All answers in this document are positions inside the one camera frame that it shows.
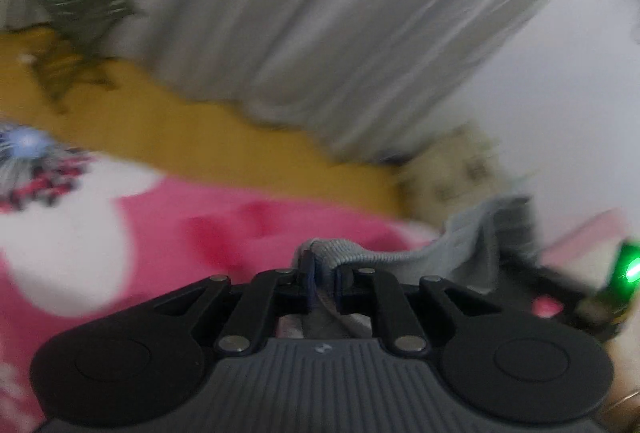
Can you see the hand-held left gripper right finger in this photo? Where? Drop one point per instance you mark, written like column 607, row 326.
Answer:
column 338, row 288

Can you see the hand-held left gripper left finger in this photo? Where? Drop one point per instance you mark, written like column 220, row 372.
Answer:
column 309, row 285

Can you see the grey sweatshirt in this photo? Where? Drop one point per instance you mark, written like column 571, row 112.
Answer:
column 430, row 248

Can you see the person's right hand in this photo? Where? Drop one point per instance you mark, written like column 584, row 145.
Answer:
column 627, row 378

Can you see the pink floral blanket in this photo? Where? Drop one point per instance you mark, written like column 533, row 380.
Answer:
column 225, row 233

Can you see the cream nightstand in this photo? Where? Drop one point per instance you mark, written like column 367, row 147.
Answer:
column 450, row 173

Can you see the grey curtain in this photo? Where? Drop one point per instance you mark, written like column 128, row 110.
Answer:
column 300, row 13

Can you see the green folding stool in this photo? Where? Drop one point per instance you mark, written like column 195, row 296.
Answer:
column 85, row 23

